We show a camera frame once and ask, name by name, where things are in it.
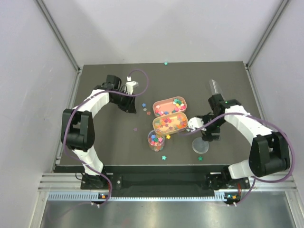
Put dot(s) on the clear round jar lid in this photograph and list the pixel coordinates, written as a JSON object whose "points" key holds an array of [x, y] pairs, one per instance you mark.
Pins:
{"points": [[200, 146]]}

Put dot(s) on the left aluminium corner post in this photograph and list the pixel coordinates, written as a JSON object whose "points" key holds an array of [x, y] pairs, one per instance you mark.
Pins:
{"points": [[50, 21]]}

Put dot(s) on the right aluminium corner post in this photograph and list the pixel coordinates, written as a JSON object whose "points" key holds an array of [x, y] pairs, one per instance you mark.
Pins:
{"points": [[266, 34]]}

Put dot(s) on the white slotted cable duct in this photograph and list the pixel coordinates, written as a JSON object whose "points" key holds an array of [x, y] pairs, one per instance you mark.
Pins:
{"points": [[99, 197]]}

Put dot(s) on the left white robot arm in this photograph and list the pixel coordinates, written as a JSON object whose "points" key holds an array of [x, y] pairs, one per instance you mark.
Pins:
{"points": [[78, 132]]}

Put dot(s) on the clear plastic scoop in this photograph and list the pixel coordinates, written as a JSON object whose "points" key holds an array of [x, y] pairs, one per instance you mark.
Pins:
{"points": [[215, 87]]}

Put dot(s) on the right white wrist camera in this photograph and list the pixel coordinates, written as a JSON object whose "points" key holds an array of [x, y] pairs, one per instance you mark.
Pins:
{"points": [[195, 123]]}

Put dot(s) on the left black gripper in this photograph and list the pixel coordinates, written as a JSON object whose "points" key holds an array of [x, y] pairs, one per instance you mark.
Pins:
{"points": [[128, 104]]}

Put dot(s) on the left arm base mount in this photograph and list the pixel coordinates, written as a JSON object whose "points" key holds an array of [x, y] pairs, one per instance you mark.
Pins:
{"points": [[89, 182]]}

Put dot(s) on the clear plastic jar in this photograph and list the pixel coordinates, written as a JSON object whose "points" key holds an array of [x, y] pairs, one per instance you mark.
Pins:
{"points": [[156, 140]]}

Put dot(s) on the tan tray translucent star candies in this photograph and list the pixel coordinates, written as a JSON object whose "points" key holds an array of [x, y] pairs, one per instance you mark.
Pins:
{"points": [[170, 124]]}

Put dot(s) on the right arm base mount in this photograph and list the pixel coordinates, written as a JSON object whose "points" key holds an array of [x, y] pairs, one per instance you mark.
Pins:
{"points": [[217, 181]]}

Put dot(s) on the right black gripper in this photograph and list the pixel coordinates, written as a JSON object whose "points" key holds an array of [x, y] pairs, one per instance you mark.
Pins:
{"points": [[207, 135]]}

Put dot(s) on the pink tray opaque star candies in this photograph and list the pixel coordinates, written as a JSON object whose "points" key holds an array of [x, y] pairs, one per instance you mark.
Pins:
{"points": [[169, 106]]}

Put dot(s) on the aluminium front frame rail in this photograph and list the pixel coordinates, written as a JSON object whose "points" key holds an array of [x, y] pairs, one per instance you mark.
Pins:
{"points": [[68, 182]]}

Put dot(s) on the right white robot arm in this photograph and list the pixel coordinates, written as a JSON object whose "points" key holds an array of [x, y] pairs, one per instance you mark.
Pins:
{"points": [[269, 151]]}

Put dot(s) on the aluminium corner post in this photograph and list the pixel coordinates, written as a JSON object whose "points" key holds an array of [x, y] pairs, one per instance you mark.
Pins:
{"points": [[266, 34], [50, 21]]}

